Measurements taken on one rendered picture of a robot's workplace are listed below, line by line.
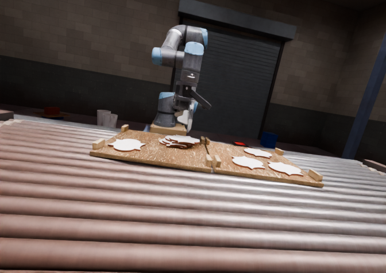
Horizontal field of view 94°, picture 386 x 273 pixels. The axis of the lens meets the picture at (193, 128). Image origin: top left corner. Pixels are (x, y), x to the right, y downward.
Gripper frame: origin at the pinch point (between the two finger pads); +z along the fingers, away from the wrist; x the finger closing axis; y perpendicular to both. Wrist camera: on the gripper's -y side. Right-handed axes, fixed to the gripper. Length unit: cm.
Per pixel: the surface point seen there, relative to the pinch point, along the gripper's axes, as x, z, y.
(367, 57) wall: -364, -193, -555
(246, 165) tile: 18.2, 7.1, -21.7
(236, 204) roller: 38.8, 9.7, -8.7
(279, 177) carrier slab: 25.0, 8.0, -31.6
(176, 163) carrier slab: 19.8, 7.9, 5.2
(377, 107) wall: -293, -57, -551
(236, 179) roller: 24.5, 9.8, -15.3
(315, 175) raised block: 24, 6, -48
